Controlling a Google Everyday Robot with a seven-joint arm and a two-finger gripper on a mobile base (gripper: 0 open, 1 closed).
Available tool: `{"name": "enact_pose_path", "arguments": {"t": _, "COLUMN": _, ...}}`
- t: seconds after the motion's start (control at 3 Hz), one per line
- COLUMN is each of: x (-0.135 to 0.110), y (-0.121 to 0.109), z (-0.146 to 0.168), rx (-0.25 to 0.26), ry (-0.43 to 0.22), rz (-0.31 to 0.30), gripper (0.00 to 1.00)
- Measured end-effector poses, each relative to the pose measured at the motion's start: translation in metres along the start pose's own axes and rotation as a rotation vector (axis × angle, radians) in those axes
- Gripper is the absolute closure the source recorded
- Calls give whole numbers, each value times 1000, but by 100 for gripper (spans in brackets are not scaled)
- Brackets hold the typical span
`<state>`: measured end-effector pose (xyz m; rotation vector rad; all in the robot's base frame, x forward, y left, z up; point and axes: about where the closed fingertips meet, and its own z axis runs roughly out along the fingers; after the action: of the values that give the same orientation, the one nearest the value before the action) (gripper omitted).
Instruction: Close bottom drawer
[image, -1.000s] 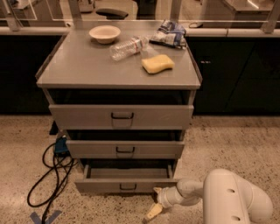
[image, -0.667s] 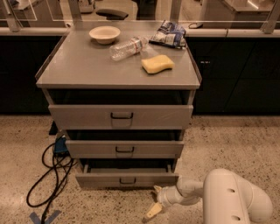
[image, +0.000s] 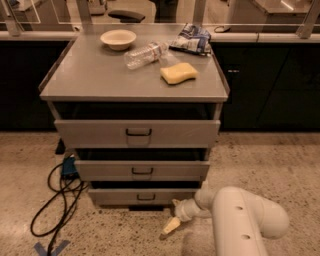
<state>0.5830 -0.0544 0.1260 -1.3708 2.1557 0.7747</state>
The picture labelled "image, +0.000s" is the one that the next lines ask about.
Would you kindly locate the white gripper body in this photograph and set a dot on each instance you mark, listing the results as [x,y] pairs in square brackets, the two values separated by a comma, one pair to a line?
[183,210]

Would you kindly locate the grey bottom drawer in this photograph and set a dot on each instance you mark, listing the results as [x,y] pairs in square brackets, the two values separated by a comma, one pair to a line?
[117,197]

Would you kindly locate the grey drawer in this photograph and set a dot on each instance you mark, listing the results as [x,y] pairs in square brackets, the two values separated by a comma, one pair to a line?
[97,170]
[117,197]
[138,133]

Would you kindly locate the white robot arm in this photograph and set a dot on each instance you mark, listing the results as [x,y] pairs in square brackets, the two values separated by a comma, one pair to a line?
[241,219]

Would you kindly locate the grey top drawer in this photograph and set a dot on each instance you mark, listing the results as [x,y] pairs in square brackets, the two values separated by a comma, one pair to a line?
[138,133]

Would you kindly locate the grey middle drawer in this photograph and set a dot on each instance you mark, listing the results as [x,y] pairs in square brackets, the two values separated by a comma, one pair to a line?
[97,170]

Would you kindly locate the grey metal drawer cabinet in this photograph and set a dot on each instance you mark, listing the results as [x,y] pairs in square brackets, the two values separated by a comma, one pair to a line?
[92,82]

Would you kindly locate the blue power adapter box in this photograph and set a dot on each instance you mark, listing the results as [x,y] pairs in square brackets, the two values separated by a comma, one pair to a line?
[68,167]

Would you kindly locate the yellow sponge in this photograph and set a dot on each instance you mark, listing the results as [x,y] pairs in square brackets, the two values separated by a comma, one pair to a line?
[178,73]

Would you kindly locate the blue tape floor marker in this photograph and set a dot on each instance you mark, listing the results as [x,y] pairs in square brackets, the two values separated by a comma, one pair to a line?
[42,251]

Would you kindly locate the clear plastic water bottle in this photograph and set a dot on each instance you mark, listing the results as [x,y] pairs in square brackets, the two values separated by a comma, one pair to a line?
[145,55]

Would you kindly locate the blue white snack bag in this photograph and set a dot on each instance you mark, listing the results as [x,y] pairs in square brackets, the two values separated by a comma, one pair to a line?
[192,39]

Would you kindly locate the white paper bowl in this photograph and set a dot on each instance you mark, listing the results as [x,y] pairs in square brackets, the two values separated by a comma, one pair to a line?
[119,39]

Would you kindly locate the black office chair armrest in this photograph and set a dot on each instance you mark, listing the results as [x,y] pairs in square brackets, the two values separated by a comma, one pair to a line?
[127,16]

